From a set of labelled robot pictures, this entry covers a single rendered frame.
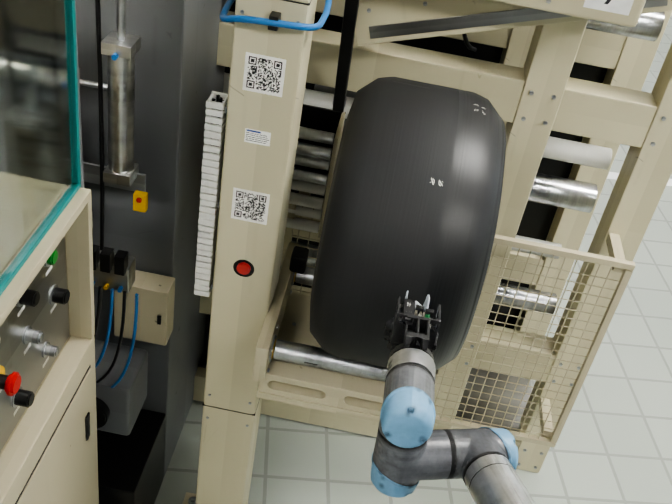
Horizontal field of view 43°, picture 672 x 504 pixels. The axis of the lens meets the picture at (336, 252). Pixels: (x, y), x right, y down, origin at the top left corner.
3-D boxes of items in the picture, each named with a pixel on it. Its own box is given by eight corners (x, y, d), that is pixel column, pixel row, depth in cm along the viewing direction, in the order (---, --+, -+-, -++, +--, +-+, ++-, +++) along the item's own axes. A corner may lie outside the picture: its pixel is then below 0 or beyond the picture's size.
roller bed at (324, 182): (247, 223, 223) (258, 123, 206) (259, 194, 235) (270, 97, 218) (321, 238, 223) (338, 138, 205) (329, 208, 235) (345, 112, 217)
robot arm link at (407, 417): (374, 449, 122) (383, 403, 117) (379, 401, 131) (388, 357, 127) (428, 459, 121) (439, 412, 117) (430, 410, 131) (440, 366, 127)
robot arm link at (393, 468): (444, 499, 130) (458, 445, 125) (373, 503, 127) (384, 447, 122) (429, 463, 137) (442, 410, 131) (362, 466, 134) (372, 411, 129)
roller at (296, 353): (267, 362, 186) (269, 347, 183) (271, 348, 190) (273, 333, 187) (424, 394, 185) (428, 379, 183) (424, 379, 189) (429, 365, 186)
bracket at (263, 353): (251, 380, 185) (255, 347, 179) (284, 272, 217) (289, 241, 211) (266, 383, 185) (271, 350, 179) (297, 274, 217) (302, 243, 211)
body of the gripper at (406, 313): (442, 302, 141) (442, 344, 130) (431, 344, 145) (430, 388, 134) (397, 293, 141) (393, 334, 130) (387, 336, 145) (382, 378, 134)
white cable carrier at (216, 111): (193, 294, 189) (205, 101, 161) (199, 281, 193) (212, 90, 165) (213, 298, 189) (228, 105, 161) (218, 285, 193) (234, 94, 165)
